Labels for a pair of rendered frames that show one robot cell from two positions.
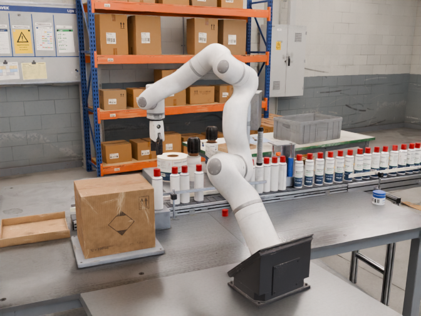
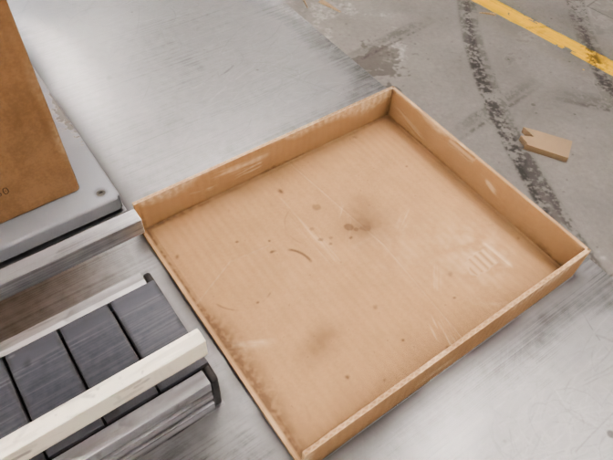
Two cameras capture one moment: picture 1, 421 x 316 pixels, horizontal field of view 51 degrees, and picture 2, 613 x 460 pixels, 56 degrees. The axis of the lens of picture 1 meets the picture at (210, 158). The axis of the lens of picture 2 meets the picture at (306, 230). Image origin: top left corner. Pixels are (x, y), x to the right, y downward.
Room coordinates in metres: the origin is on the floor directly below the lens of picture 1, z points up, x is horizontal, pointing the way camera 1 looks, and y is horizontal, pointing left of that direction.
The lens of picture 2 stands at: (2.26, 0.71, 1.26)
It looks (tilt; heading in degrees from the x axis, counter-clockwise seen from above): 52 degrees down; 164
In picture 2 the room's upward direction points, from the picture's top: 4 degrees clockwise
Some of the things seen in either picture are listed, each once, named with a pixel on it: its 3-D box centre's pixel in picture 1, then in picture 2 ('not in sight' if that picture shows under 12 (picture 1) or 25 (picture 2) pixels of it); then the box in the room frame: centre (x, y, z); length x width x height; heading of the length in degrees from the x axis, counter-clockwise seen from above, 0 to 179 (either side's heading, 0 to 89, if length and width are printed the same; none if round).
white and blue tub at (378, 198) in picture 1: (378, 197); not in sight; (2.41, -0.97, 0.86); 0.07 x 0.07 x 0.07
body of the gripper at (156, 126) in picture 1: (156, 128); not in sight; (2.06, 0.26, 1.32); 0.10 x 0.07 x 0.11; 23
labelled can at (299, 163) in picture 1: (298, 171); not in sight; (2.55, -0.53, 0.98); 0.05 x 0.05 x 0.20
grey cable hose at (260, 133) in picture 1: (259, 146); not in sight; (2.33, -0.27, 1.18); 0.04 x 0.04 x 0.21
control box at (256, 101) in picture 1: (250, 109); not in sight; (2.32, -0.21, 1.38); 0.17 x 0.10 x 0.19; 168
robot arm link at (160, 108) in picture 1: (155, 98); not in sight; (2.05, 0.26, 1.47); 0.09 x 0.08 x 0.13; 156
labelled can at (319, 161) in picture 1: (319, 168); not in sight; (2.60, -0.67, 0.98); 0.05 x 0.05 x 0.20
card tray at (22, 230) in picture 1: (34, 227); (357, 240); (1.98, 0.84, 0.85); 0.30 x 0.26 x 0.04; 113
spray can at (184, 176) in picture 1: (184, 184); not in sight; (2.27, 0.14, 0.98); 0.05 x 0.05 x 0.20
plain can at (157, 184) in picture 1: (157, 189); not in sight; (2.06, 0.26, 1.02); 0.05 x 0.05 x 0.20
